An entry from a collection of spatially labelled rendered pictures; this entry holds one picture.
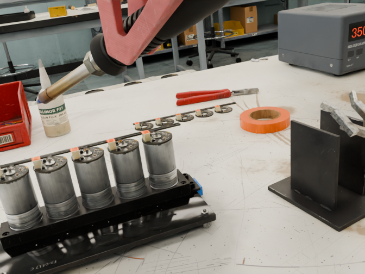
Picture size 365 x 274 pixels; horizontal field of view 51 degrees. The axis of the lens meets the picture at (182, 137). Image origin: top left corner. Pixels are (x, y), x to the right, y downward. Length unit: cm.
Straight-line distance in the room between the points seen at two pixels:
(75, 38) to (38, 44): 40
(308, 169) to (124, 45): 18
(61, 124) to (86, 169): 24
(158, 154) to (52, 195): 9
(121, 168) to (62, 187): 5
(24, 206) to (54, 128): 24
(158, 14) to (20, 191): 17
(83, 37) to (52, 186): 440
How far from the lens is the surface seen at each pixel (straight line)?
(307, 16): 68
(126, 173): 30
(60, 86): 25
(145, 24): 19
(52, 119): 53
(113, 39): 20
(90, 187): 30
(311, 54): 68
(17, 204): 31
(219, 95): 58
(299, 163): 32
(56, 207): 31
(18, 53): 467
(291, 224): 31
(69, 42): 467
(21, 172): 30
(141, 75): 270
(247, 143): 43
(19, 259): 31
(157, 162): 31
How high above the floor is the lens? 93
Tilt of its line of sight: 23 degrees down
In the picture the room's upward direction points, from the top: 7 degrees counter-clockwise
